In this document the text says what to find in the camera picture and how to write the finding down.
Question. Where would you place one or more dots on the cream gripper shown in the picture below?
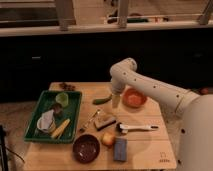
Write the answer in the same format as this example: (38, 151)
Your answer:
(115, 100)

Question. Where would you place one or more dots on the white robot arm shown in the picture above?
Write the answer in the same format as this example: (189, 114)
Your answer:
(196, 139)

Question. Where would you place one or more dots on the orange bowl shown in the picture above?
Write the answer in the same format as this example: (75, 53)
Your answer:
(133, 98)

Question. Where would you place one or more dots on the purple bowl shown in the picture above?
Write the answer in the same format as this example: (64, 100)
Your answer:
(86, 148)

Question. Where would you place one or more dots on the wooden block brush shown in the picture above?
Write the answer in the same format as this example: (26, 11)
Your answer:
(103, 121)

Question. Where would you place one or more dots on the white dish brush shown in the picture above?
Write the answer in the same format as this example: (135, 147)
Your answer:
(124, 128)

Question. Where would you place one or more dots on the metal fork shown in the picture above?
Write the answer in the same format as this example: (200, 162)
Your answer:
(87, 123)

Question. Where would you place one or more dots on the red yellow apple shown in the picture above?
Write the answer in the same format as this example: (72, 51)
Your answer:
(108, 139)

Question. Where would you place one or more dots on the blue sponge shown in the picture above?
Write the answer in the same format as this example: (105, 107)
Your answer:
(120, 150)

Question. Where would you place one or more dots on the green plastic tray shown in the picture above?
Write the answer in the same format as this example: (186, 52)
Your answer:
(55, 117)

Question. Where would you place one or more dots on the green cup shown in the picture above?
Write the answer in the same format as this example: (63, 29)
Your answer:
(62, 98)

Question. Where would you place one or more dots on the brown dried item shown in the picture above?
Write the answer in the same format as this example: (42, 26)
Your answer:
(66, 87)

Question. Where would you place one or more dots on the brown toy in tray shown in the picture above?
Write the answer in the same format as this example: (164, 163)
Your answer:
(57, 109)

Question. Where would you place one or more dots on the yellow corn cob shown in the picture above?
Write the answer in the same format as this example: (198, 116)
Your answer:
(60, 129)

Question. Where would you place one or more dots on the grey cloth bundle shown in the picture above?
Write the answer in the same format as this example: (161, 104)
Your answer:
(46, 123)

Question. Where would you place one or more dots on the wooden railing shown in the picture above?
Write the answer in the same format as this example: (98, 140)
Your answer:
(53, 17)

